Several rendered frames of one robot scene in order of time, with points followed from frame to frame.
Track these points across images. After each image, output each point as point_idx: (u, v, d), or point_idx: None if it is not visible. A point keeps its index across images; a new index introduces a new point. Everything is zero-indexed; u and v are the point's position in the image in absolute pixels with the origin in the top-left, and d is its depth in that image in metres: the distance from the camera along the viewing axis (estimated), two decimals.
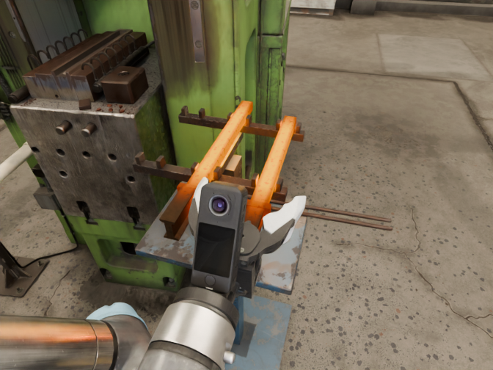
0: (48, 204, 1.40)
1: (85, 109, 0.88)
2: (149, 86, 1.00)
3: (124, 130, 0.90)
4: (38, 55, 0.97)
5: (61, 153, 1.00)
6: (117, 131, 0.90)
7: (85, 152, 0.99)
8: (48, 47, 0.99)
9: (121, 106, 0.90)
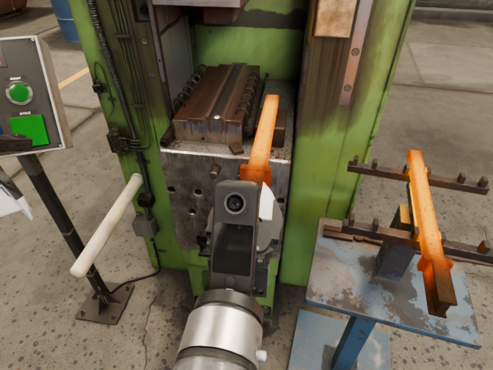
0: (145, 232, 1.40)
1: (238, 153, 0.89)
2: None
3: (276, 174, 0.90)
4: (179, 96, 0.97)
5: (196, 192, 1.01)
6: None
7: None
8: (185, 86, 0.99)
9: (273, 150, 0.90)
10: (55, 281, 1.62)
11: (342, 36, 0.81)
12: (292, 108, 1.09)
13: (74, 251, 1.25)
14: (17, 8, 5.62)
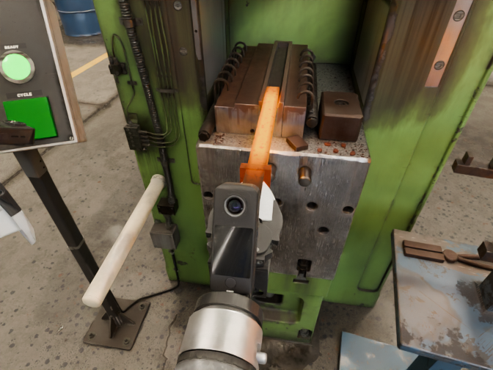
0: (166, 243, 1.20)
1: (301, 149, 0.68)
2: None
3: (348, 176, 0.69)
4: (219, 77, 0.76)
5: None
6: (338, 177, 0.70)
7: None
8: (225, 66, 0.79)
9: (344, 144, 0.69)
10: (59, 297, 1.42)
11: None
12: None
13: (84, 267, 1.05)
14: None
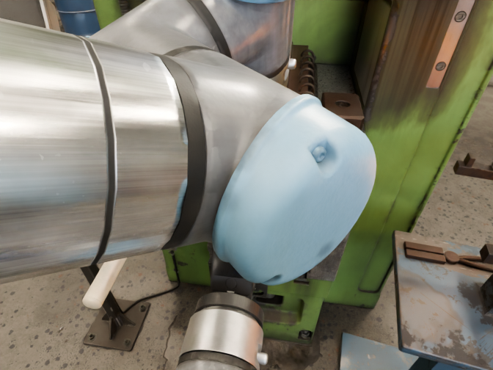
0: None
1: None
2: None
3: None
4: None
5: None
6: None
7: None
8: None
9: None
10: (59, 298, 1.42)
11: None
12: None
13: (84, 268, 1.04)
14: None
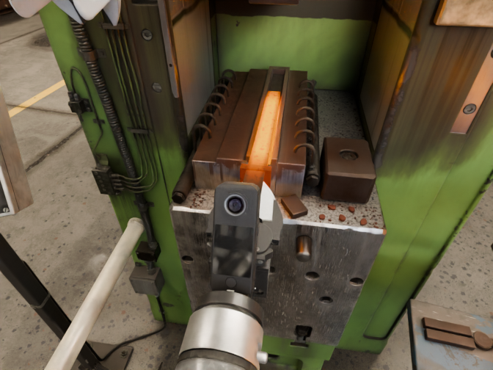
0: (147, 289, 1.07)
1: (300, 216, 0.55)
2: None
3: (357, 247, 0.56)
4: (200, 120, 0.63)
5: None
6: (345, 248, 0.57)
7: None
8: (208, 105, 0.66)
9: (353, 208, 0.56)
10: (33, 341, 1.28)
11: (488, 25, 0.47)
12: (359, 133, 0.76)
13: (50, 324, 0.91)
14: (9, 5, 5.28)
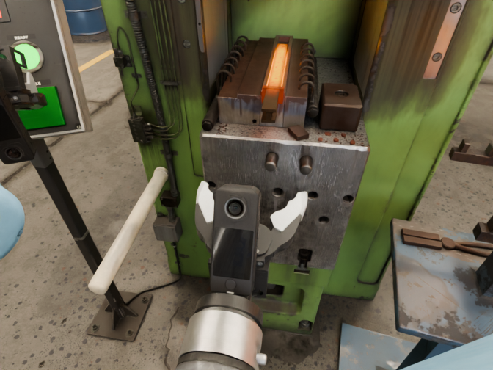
0: (168, 236, 1.22)
1: (303, 139, 0.70)
2: None
3: (348, 165, 0.71)
4: (222, 69, 0.78)
5: None
6: (338, 166, 0.72)
7: (273, 188, 0.81)
8: (228, 59, 0.81)
9: (344, 134, 0.71)
10: (63, 290, 1.44)
11: None
12: None
13: (88, 258, 1.06)
14: None
